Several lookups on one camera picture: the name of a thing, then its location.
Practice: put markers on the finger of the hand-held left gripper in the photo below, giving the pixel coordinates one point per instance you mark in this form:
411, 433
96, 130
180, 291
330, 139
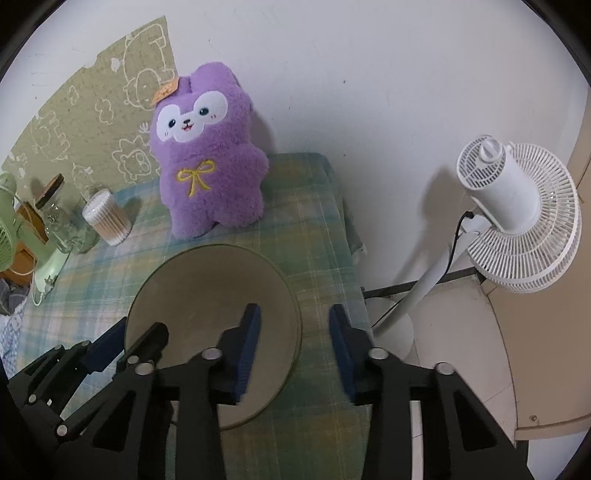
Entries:
106, 344
150, 339

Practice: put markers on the green desk fan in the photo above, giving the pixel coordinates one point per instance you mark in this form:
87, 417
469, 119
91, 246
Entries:
7, 230

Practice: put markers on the wooden chair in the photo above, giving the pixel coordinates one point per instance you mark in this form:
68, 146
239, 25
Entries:
23, 258

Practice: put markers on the purple plush toy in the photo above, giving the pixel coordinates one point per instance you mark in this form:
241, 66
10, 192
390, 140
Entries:
207, 184

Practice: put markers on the green bowl blue floral print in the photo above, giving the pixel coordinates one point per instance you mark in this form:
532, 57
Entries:
207, 295

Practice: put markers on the cotton swab container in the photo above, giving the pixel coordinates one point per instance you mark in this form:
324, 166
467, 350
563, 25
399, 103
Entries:
108, 219

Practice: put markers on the glass jar with dark lid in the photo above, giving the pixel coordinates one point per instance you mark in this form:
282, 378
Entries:
64, 226

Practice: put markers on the blue gingham cloth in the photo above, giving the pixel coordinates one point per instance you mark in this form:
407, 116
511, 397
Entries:
9, 323

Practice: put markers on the white standing fan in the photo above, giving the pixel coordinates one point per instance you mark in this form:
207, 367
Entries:
503, 198

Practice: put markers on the beige door panel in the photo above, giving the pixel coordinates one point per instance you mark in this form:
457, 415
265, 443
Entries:
531, 346

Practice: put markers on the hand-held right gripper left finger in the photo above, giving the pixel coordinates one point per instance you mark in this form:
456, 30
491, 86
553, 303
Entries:
244, 350

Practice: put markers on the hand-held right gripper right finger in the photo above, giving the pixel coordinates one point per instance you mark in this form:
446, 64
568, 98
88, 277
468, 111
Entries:
341, 350

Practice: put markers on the green cartoon wall mat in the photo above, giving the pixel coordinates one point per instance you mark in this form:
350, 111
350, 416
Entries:
92, 106

